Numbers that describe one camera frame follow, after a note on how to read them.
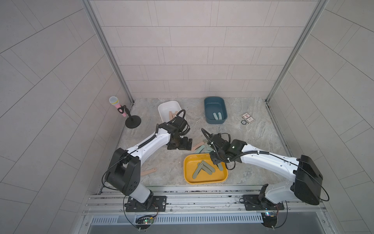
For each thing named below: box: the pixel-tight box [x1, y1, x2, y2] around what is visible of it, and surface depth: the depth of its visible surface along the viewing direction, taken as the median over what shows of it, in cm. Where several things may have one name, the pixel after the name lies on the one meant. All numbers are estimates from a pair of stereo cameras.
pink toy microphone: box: [109, 96, 127, 118], surface depth 86 cm
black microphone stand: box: [122, 105, 142, 129], surface depth 104 cm
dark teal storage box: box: [204, 96, 228, 125], surface depth 111 cm
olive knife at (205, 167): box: [195, 160, 216, 178], surface depth 84 cm
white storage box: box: [157, 100, 182, 123], surface depth 110 cm
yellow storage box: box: [183, 153, 229, 185], surface depth 82 cm
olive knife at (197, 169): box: [192, 162, 204, 179], surface depth 84 cm
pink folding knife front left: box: [140, 167, 157, 176], surface depth 84 cm
